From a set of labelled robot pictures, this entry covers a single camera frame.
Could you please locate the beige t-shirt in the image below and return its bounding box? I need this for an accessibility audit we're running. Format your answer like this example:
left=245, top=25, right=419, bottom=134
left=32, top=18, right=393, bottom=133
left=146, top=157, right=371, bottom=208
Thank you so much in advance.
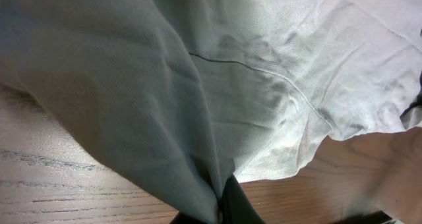
left=1, top=0, right=421, bottom=223

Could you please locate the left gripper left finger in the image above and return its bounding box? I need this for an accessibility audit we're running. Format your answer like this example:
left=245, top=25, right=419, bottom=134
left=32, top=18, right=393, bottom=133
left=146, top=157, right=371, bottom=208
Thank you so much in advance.
left=169, top=212, right=201, bottom=224

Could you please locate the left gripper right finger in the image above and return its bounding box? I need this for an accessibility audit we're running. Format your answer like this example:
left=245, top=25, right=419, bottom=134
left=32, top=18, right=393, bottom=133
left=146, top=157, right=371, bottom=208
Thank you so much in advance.
left=221, top=175, right=265, bottom=224

